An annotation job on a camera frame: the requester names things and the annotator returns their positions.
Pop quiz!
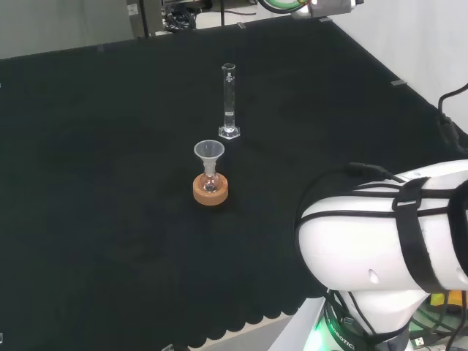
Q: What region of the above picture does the clear glass graduated cylinder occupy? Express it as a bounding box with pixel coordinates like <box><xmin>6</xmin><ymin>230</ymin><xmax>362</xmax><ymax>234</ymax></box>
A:
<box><xmin>218</xmin><ymin>62</ymin><xmax>241</xmax><ymax>140</ymax></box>

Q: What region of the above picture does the small glass round-bottom flask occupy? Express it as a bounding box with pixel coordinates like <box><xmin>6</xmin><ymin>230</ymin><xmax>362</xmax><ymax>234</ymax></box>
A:
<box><xmin>200</xmin><ymin>165</ymin><xmax>220</xmax><ymax>194</ymax></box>

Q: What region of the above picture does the clear plastic funnel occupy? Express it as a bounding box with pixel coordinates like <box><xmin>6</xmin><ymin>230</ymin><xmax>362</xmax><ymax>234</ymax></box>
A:
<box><xmin>193</xmin><ymin>140</ymin><xmax>226</xmax><ymax>176</ymax></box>

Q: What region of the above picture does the black bench cloth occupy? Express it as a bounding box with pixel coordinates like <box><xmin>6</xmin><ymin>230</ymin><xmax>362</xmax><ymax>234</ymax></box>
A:
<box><xmin>0</xmin><ymin>16</ymin><xmax>468</xmax><ymax>350</ymax></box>

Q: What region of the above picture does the grey metal cabinet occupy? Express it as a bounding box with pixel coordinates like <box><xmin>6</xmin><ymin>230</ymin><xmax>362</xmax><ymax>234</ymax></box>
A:
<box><xmin>125</xmin><ymin>0</ymin><xmax>164</xmax><ymax>39</ymax></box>

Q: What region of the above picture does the yellow stop button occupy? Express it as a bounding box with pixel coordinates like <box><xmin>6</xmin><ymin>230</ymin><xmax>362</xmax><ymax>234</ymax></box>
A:
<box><xmin>429</xmin><ymin>290</ymin><xmax>468</xmax><ymax>316</ymax></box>

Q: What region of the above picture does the cork ring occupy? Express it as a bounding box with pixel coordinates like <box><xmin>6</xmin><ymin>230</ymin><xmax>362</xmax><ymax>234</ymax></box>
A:
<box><xmin>192</xmin><ymin>172</ymin><xmax>230</xmax><ymax>208</ymax></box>

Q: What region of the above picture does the black cable bundle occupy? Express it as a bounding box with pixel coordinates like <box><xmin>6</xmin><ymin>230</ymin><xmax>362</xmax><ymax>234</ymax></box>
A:
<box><xmin>163</xmin><ymin>7</ymin><xmax>200</xmax><ymax>32</ymax></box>

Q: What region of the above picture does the thick black cable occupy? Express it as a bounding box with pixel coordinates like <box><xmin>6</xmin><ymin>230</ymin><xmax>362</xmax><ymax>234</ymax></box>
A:
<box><xmin>437</xmin><ymin>83</ymin><xmax>468</xmax><ymax>154</ymax></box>

